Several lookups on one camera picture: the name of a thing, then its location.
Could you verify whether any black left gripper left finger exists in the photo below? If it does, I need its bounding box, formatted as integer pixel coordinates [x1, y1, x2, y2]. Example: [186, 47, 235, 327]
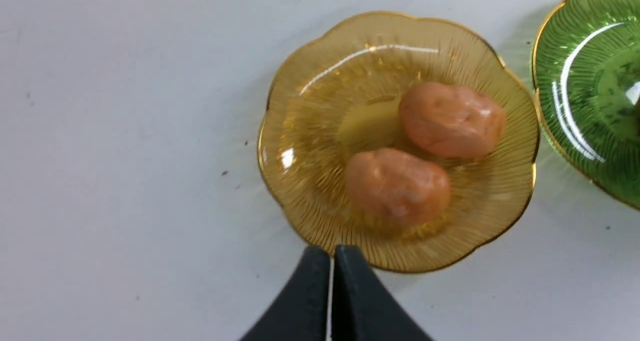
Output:
[241, 246, 331, 341]

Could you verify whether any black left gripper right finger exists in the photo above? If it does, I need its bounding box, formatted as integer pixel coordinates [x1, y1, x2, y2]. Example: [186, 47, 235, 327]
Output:
[331, 245, 432, 341]

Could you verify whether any brown toy potato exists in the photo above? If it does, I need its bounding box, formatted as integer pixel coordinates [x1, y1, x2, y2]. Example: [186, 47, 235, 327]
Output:
[344, 148, 453, 229]
[398, 81, 506, 160]

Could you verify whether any amber glass plate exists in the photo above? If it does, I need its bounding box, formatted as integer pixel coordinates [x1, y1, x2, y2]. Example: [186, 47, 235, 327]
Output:
[257, 11, 541, 274]

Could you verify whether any green glass plate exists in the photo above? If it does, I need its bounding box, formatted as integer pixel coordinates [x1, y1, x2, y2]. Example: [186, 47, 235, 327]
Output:
[530, 0, 639, 209]

